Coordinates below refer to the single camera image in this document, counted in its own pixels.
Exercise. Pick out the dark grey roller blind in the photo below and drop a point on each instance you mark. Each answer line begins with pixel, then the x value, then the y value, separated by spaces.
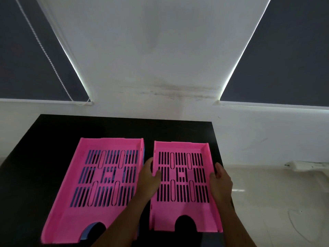
pixel 287 56
pixel 23 61

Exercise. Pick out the person's right hand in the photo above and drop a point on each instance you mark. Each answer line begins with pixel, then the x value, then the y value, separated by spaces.
pixel 222 187

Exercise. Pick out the person's left thumb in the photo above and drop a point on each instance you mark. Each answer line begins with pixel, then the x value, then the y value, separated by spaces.
pixel 157 173

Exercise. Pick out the person's right thumb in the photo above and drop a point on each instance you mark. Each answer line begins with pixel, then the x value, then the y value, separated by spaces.
pixel 212 177

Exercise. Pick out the person's left forearm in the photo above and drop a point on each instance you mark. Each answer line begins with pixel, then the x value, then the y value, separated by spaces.
pixel 123 223

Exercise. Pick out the person's right forearm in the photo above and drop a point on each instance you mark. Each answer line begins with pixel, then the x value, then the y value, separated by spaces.
pixel 235 226

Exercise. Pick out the person's left hand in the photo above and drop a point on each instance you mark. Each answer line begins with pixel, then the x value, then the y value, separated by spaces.
pixel 147 185

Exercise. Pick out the white power strip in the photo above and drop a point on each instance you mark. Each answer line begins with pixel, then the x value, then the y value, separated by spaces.
pixel 307 165

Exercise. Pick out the white window sill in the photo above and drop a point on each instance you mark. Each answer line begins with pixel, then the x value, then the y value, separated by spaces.
pixel 46 101
pixel 270 105

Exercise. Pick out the blue paper tray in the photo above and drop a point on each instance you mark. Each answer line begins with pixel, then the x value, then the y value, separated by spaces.
pixel 86 232

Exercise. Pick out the pink slotted paper tray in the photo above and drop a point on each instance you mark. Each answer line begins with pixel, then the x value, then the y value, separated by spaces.
pixel 66 221
pixel 191 216

